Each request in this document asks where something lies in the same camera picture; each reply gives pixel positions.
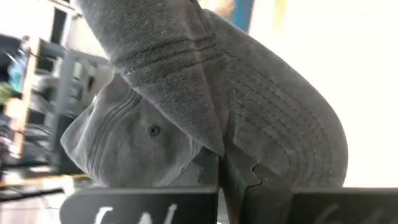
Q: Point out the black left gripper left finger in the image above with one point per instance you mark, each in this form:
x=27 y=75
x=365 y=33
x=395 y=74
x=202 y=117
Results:
x=140 y=205

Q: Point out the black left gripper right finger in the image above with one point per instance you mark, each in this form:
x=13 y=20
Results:
x=342 y=208

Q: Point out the dark grey baseball cap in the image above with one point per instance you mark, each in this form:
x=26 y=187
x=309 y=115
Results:
x=186 y=77

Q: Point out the grey metal storage rack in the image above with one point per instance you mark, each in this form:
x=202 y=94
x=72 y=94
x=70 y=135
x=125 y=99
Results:
x=63 y=93

